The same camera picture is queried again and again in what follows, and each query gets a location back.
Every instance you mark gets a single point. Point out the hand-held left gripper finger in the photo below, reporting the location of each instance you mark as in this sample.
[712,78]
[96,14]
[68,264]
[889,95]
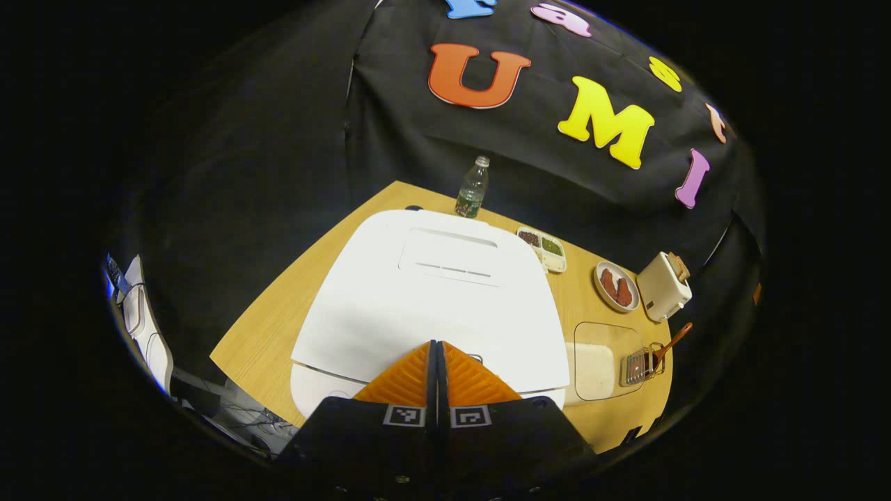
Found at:
[432,390]
[441,390]

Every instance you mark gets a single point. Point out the white rice cooker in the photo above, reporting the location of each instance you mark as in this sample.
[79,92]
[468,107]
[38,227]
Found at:
[418,313]

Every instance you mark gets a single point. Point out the brown wooden spoon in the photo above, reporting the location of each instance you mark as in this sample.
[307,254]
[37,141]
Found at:
[672,344]

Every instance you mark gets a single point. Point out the clear plastic container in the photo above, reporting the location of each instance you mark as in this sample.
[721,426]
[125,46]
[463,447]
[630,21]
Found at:
[605,341]

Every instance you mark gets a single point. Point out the white divided grain tray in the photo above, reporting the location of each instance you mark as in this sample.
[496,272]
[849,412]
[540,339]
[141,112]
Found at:
[543,249]

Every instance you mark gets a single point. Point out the white round plate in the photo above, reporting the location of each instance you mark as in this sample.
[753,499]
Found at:
[604,296]

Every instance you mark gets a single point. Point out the reddish brown meat piece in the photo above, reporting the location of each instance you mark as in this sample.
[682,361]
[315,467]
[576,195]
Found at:
[624,293]
[608,282]

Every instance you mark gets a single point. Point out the clear plastic water bottle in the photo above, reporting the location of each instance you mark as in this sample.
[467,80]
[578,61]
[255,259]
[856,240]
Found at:
[472,191]

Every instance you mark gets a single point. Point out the white toaster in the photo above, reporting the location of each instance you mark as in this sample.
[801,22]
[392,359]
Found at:
[661,296]

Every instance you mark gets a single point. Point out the toast slice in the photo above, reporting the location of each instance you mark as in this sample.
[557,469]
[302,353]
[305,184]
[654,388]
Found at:
[679,266]

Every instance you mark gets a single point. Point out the white paper sheet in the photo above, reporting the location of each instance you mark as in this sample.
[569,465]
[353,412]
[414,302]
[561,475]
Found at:
[150,334]

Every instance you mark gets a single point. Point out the black backdrop cloth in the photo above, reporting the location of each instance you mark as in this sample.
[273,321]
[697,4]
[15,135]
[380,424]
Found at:
[278,139]

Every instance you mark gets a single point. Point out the computer monitor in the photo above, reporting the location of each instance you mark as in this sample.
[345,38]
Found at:
[115,275]

